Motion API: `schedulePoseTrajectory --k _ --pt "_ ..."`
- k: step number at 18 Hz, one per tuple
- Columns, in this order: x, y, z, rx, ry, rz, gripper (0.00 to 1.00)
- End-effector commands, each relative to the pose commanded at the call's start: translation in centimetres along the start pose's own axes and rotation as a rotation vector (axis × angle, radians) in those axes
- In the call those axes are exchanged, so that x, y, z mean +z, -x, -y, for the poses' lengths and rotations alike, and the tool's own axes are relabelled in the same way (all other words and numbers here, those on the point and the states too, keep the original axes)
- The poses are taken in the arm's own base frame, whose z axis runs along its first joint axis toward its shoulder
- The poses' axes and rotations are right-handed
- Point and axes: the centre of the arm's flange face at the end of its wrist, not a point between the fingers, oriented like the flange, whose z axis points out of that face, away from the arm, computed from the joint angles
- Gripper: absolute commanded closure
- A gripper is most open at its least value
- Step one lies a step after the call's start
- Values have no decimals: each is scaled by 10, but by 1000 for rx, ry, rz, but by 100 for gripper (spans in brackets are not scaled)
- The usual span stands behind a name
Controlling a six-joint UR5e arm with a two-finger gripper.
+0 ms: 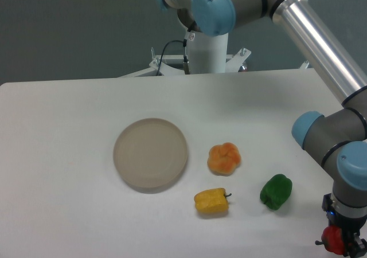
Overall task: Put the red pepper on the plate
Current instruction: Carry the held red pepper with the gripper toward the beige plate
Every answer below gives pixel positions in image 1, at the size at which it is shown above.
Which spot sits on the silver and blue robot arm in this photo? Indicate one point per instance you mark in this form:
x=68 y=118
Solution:
x=336 y=142

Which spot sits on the beige round plate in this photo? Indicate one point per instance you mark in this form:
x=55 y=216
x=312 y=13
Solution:
x=150 y=154

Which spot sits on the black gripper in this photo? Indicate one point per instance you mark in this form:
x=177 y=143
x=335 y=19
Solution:
x=350 y=220

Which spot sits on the yellow bell pepper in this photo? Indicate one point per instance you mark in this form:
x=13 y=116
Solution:
x=212 y=201

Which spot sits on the green bell pepper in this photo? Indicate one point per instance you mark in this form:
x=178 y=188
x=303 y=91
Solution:
x=276 y=191

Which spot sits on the red bell pepper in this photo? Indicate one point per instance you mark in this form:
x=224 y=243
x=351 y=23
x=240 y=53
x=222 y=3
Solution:
x=332 y=240

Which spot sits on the orange bell pepper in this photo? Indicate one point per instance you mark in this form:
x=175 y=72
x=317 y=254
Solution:
x=224 y=158

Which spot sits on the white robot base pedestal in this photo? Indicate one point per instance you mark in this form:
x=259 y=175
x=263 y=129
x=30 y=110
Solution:
x=201 y=55

